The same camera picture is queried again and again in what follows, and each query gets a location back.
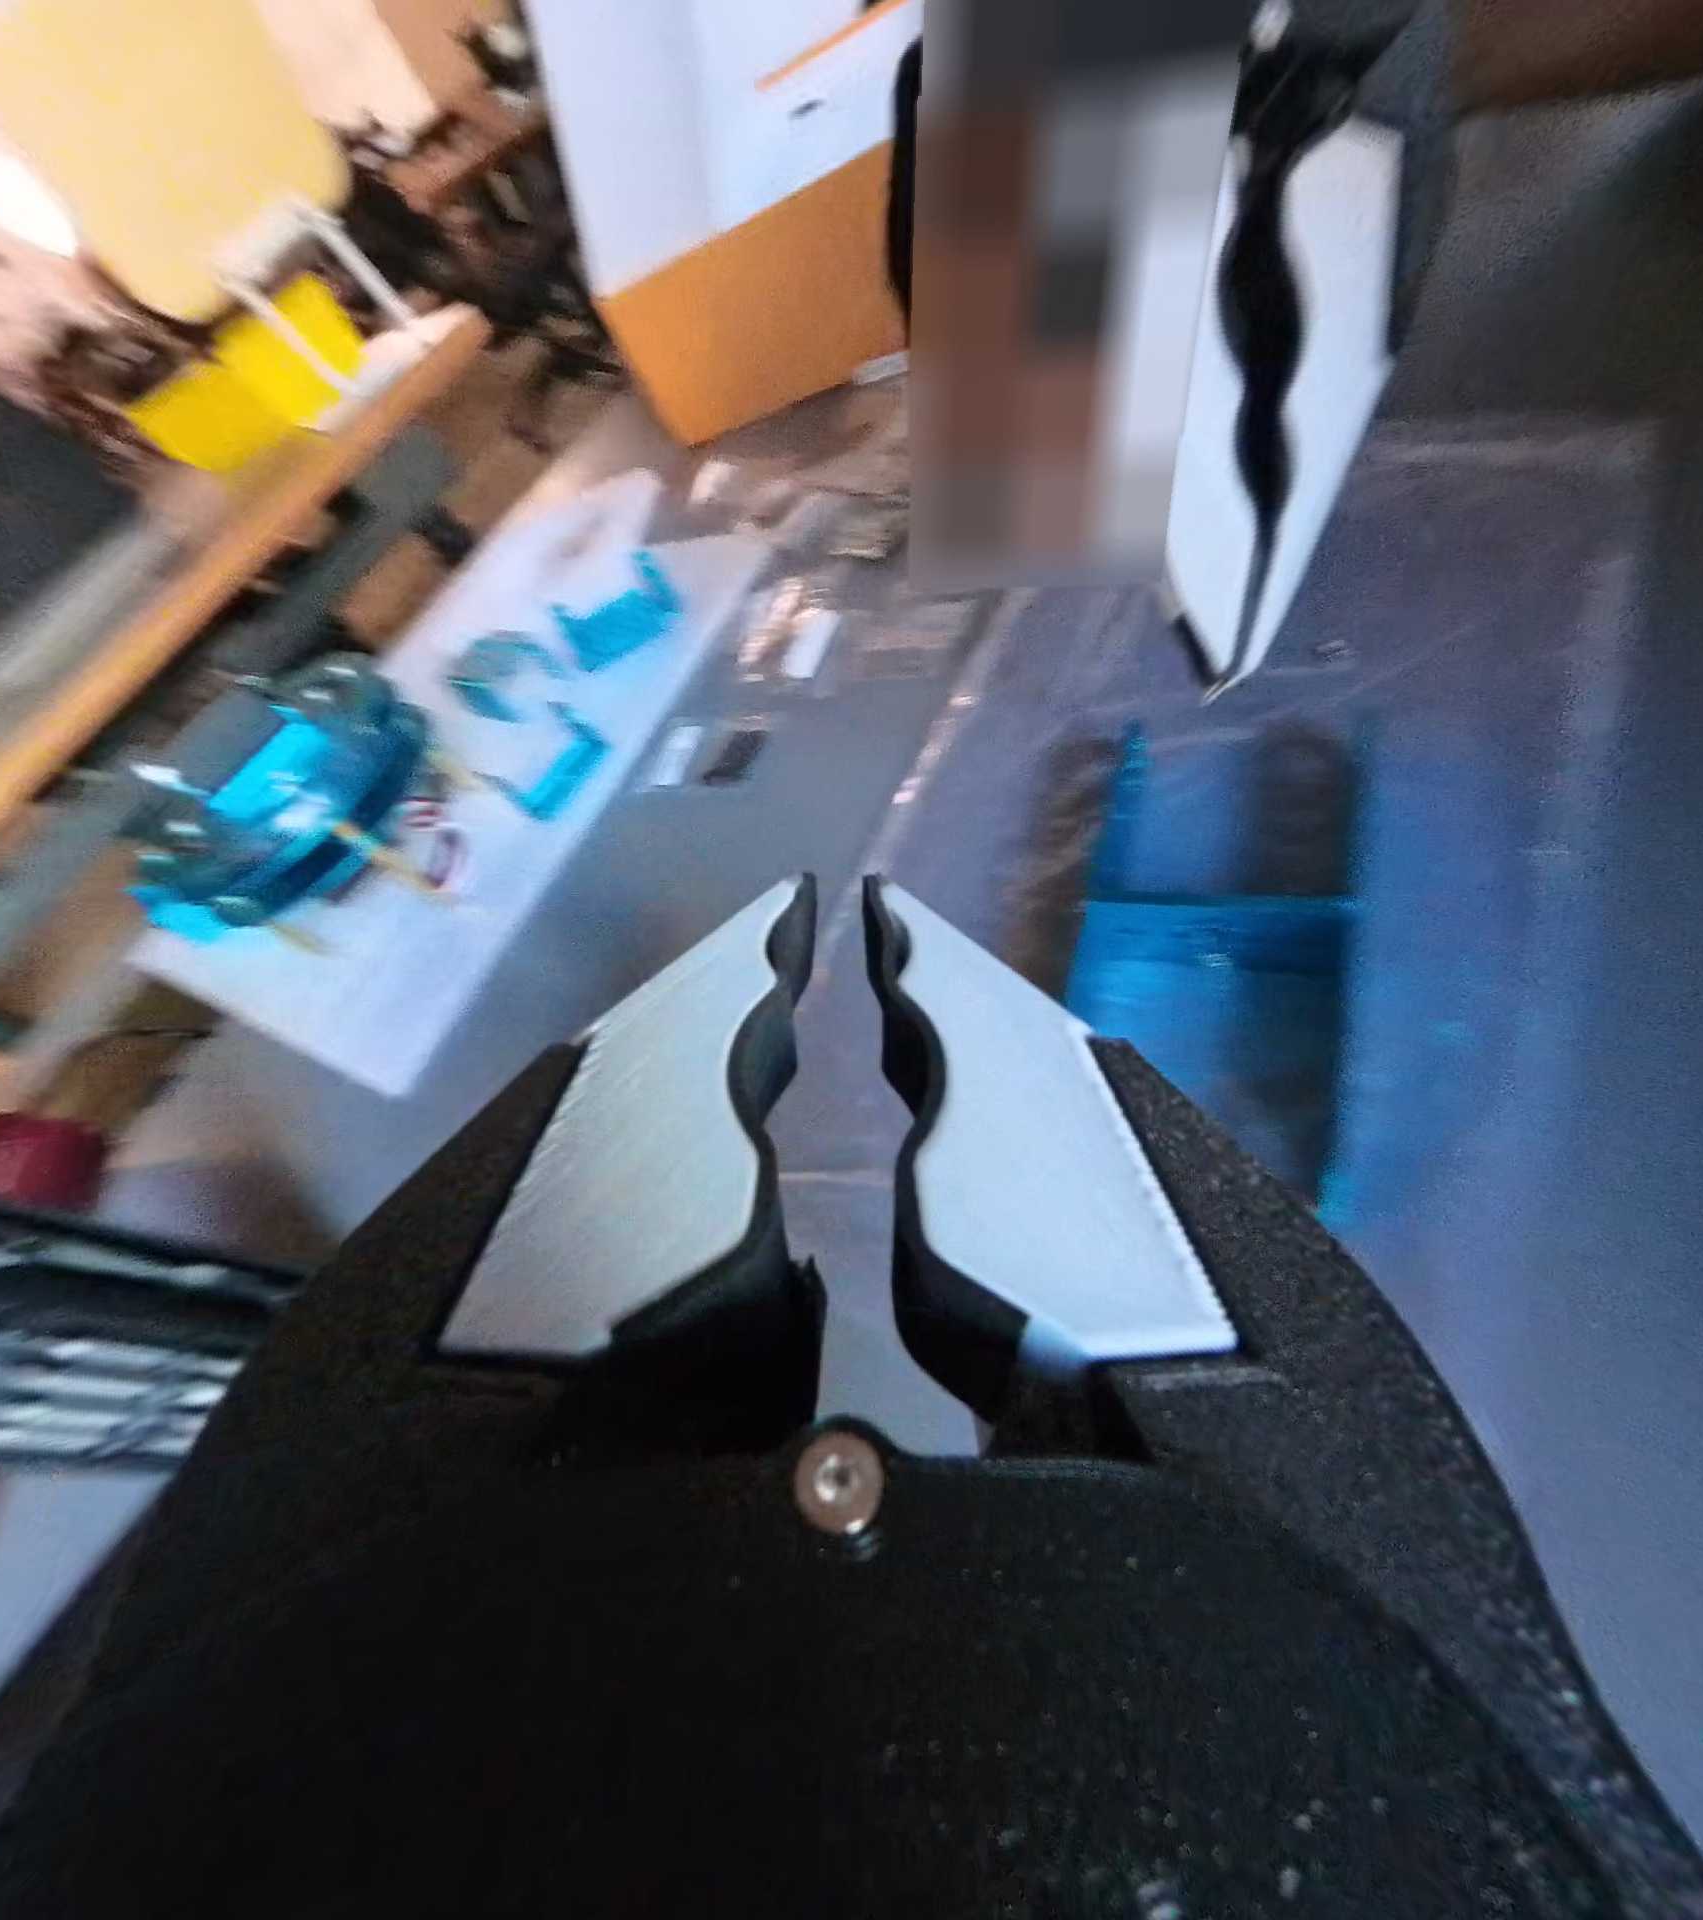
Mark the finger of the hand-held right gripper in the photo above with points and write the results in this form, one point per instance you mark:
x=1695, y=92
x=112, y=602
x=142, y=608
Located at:
x=1353, y=301
x=1211, y=622

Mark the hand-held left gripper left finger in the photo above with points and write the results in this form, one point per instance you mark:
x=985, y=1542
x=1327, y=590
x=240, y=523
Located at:
x=611, y=1200

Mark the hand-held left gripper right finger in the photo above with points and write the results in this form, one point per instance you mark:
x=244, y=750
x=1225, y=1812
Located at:
x=1075, y=1185

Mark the blue acrylic robot base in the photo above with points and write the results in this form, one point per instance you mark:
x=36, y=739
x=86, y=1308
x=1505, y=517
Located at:
x=280, y=811

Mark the wooden edged desk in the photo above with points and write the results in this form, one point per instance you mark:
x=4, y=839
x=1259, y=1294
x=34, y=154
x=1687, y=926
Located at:
x=190, y=584

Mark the white foam sheet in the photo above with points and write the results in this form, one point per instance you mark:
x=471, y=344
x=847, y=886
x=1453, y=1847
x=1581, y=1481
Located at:
x=385, y=975

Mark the clear plastic bag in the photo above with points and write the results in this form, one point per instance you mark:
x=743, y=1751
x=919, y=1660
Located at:
x=1511, y=750

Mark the pile of small hardware packets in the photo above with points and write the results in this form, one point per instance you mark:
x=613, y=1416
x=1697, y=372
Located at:
x=731, y=759

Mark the open cardboard box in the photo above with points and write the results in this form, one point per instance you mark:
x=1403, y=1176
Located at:
x=761, y=315

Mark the black perforated cylinder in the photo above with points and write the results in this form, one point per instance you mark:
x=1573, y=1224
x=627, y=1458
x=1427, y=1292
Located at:
x=40, y=1321

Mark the yellow bin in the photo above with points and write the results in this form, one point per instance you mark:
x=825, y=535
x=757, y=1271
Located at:
x=250, y=391

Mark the cream rounded board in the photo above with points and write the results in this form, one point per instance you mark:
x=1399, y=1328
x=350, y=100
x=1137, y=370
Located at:
x=160, y=135

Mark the small blue U bracket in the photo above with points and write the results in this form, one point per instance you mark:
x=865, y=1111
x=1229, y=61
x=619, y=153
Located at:
x=557, y=765

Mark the blue perforated bracket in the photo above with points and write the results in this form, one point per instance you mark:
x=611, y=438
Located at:
x=617, y=614

